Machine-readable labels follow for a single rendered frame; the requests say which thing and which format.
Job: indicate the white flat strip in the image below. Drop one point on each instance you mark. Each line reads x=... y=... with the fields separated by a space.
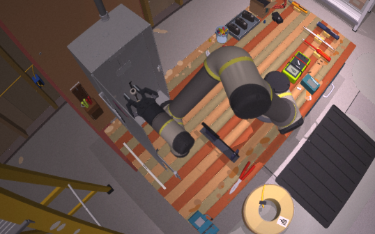
x=143 y=165

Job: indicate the orange and yellow tool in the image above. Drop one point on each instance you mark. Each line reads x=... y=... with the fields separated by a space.
x=298 y=6

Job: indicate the white frame shelf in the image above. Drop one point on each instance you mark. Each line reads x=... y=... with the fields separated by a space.
x=345 y=10

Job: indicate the red screwdriver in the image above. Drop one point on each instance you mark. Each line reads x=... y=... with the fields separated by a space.
x=320 y=52

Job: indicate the grey panel door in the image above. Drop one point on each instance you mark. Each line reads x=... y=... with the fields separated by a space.
x=139 y=133

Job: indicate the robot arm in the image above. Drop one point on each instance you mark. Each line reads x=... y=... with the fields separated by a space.
x=240 y=76

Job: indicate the white pen tester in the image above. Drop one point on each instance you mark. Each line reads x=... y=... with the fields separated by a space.
x=317 y=37

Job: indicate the brown cardboard box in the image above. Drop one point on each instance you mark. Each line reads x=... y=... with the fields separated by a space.
x=259 y=8

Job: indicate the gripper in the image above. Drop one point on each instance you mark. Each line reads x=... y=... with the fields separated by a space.
x=149 y=109

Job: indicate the teal box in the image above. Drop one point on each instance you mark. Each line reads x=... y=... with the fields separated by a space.
x=310 y=84

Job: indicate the black ribbed floor mat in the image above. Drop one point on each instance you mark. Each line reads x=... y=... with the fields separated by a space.
x=328 y=164

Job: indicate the grey panel box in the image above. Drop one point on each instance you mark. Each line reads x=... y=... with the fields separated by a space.
x=111 y=44

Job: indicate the blue wall box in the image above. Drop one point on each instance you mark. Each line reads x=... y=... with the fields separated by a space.
x=37 y=80

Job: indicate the small black box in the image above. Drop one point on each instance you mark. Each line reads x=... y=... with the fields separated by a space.
x=277 y=17

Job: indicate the dark blue marker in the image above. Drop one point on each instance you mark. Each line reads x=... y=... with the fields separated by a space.
x=328 y=30

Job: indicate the yellow ladder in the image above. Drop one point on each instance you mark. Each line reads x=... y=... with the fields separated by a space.
x=32 y=207

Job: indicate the grey conduit pipe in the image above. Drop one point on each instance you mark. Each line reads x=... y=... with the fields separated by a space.
x=101 y=8

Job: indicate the brown wall tool holder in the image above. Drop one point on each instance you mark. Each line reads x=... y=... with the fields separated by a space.
x=88 y=101

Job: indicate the dark blue metal rail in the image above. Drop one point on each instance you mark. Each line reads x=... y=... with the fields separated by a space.
x=218 y=142

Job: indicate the grey tray of black breakers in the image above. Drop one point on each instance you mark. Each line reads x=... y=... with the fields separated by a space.
x=242 y=25

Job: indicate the green multimeter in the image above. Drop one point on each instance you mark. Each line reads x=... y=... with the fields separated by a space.
x=296 y=68

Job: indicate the brown wooden shelf unit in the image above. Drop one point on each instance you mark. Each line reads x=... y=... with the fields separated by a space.
x=23 y=96

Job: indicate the blue cup of connectors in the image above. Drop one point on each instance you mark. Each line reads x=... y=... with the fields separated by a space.
x=221 y=35

